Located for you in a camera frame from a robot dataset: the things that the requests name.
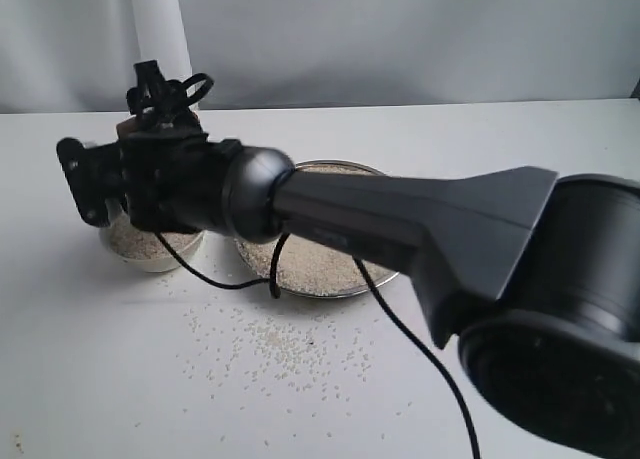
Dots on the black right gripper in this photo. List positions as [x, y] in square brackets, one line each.
[172, 180]

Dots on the brown wooden cup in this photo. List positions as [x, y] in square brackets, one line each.
[131, 125]

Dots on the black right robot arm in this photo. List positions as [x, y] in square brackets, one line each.
[536, 275]

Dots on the white ceramic rice bowl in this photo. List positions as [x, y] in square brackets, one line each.
[143, 250]

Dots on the round steel rice tray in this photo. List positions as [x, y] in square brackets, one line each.
[311, 270]

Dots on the white backdrop curtain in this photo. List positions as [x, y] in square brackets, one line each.
[78, 55]

